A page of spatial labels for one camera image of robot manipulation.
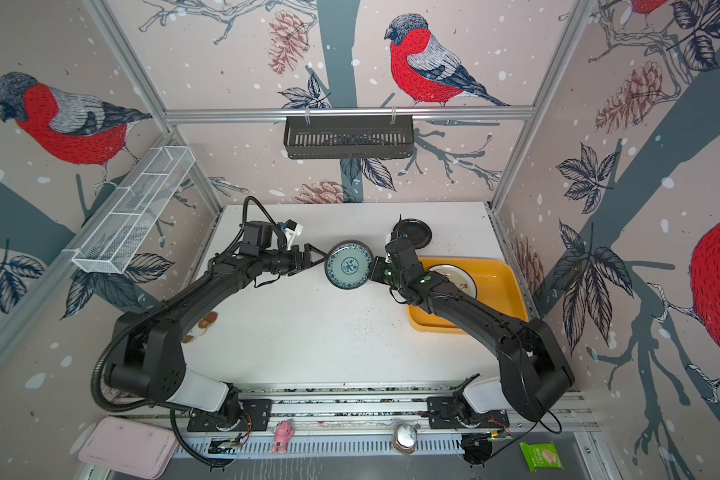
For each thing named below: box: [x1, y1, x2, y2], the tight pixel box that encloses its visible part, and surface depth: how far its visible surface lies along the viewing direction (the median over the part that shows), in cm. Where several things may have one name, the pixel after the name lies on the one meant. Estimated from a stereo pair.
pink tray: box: [79, 416, 178, 480], surface depth 69 cm
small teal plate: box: [324, 240, 373, 290], surface depth 87 cm
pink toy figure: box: [271, 420, 295, 454], surface depth 71 cm
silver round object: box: [393, 422, 418, 454], surface depth 64 cm
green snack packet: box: [519, 441, 564, 472], surface depth 68 cm
